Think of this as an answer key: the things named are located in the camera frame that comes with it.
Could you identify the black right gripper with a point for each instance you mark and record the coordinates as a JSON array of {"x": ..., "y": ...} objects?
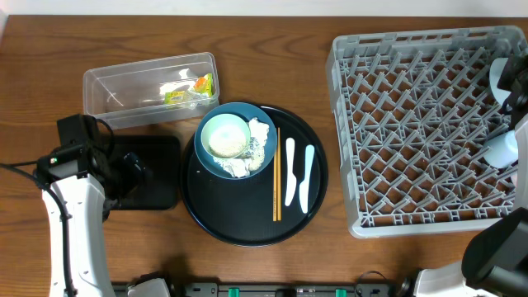
[{"x": 508, "y": 78}]

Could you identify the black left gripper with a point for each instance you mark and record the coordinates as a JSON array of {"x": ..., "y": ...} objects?
[{"x": 129, "y": 170}]

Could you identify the light blue saucer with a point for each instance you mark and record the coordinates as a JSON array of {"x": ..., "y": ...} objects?
[{"x": 495, "y": 73}]

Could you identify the small white cup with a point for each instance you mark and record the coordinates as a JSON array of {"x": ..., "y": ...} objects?
[{"x": 502, "y": 150}]

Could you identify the pale green bowl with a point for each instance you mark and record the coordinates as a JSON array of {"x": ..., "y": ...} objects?
[{"x": 225, "y": 136}]

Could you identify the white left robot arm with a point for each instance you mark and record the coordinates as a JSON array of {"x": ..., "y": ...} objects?
[{"x": 75, "y": 177}]

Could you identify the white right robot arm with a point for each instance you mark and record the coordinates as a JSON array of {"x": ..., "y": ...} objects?
[{"x": 495, "y": 261}]

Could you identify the grey dishwasher rack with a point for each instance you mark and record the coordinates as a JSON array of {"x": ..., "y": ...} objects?
[{"x": 414, "y": 111}]

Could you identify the crumpled white napkin waste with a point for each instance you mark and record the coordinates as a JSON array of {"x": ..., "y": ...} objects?
[{"x": 252, "y": 157}]

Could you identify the black square mat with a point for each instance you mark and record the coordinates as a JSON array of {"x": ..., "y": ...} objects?
[{"x": 161, "y": 153}]

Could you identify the clear plastic bin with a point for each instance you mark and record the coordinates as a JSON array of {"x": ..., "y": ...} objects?
[{"x": 129, "y": 95}]

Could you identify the green orange snack wrapper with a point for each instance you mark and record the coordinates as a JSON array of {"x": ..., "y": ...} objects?
[{"x": 189, "y": 91}]

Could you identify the dark blue plate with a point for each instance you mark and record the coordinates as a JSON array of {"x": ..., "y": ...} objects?
[{"x": 246, "y": 112}]

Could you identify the black round tray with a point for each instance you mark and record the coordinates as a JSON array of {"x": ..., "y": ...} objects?
[{"x": 240, "y": 211}]

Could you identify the wooden chopstick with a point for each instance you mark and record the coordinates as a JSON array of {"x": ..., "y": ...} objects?
[
  {"x": 278, "y": 176},
  {"x": 275, "y": 186}
]

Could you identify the white plastic knife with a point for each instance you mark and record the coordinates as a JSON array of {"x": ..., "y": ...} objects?
[
  {"x": 290, "y": 177},
  {"x": 304, "y": 185}
]

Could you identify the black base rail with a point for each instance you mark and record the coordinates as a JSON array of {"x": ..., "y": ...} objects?
[{"x": 213, "y": 288}]

